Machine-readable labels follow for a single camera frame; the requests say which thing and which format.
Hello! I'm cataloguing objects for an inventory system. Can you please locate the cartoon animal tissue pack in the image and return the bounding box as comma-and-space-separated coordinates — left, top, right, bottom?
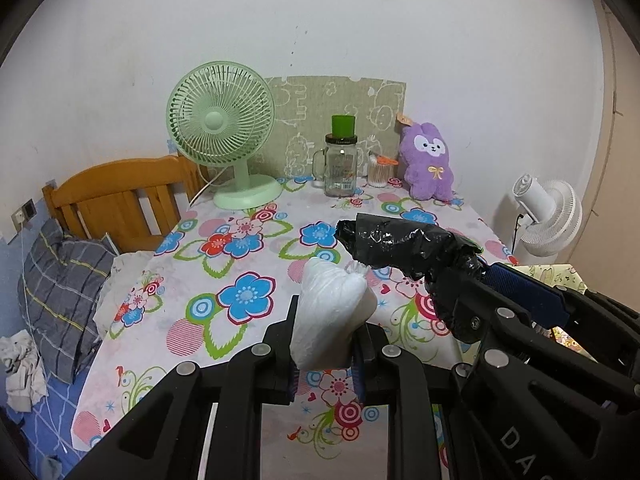
551, 327, 593, 360

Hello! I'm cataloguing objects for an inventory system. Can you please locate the yellow fabric storage box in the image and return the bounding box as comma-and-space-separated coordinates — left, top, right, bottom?
482, 263, 587, 340

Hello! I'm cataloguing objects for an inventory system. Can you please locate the beige door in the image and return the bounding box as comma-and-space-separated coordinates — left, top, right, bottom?
567, 0, 639, 310

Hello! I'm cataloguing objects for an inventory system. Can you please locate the white standing fan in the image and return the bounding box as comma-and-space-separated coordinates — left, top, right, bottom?
512, 174, 582, 258

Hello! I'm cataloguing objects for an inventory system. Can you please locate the floral tablecloth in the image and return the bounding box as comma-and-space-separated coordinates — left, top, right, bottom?
70, 177, 513, 479

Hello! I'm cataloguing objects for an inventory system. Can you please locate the blue bed sheet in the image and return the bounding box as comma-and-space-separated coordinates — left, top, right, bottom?
0, 238, 101, 480

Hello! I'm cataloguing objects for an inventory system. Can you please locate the cotton swab jar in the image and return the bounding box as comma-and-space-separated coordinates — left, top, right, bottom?
367, 152, 399, 188

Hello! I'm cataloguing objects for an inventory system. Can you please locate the purple plush bunny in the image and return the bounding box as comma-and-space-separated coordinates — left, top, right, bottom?
396, 113, 454, 202

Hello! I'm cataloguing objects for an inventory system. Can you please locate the crumpled white cloth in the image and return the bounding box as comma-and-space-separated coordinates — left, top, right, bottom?
1, 330, 48, 413

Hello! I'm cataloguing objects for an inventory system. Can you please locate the glass mason jar mug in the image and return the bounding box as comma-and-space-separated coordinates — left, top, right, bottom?
311, 133, 358, 198

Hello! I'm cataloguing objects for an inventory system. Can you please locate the grey plaid pillow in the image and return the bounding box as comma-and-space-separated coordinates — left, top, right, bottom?
17, 219, 115, 384

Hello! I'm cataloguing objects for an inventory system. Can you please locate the green cup on jar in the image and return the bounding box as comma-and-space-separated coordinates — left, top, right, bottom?
331, 115, 356, 139

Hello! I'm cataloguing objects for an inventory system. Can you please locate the green patterned cardboard panel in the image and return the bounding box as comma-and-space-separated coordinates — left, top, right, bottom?
249, 75, 407, 181

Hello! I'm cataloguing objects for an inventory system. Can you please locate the green desk fan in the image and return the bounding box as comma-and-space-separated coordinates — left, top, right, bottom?
166, 61, 282, 210

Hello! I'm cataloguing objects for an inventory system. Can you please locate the white fan power cord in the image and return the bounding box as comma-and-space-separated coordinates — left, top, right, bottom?
188, 161, 227, 208

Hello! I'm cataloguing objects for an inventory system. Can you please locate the wall power outlet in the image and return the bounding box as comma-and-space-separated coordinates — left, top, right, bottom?
11, 200, 37, 233

